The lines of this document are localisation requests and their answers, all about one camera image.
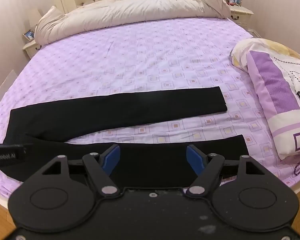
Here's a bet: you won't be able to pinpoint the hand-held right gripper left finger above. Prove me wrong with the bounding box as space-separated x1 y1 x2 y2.
41 144 122 198

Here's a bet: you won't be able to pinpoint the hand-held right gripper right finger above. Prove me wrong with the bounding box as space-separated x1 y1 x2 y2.
186 144 267 197

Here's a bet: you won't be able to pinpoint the black pants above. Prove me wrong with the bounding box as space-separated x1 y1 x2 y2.
1 86 250 188

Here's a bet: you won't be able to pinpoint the cream nightstand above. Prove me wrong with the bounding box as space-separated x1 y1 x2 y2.
229 5 255 30
22 39 42 60

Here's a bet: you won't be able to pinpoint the bed with purple patterned sheet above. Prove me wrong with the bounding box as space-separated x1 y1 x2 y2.
0 15 300 205

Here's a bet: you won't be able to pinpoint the folded purple and white quilt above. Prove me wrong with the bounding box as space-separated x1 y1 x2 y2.
231 37 300 159

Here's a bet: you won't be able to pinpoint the beige duvet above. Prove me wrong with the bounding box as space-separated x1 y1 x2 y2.
34 0 232 46

